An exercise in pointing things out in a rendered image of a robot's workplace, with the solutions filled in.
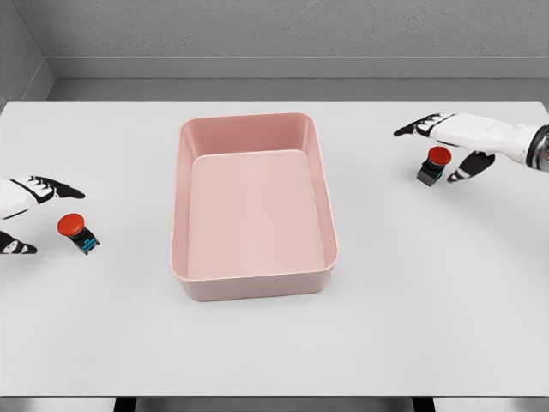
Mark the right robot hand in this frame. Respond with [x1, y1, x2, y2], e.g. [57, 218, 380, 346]
[393, 112, 518, 185]

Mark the pink rectangular plastic basket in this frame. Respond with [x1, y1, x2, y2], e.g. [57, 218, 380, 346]
[166, 112, 340, 303]

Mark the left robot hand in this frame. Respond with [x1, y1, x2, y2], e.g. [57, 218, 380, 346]
[0, 174, 87, 257]

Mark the red button switch, grey base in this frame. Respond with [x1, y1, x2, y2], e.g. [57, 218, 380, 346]
[416, 145, 453, 188]

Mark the red button switch, blue-marked base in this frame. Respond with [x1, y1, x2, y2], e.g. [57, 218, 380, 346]
[57, 212, 101, 258]

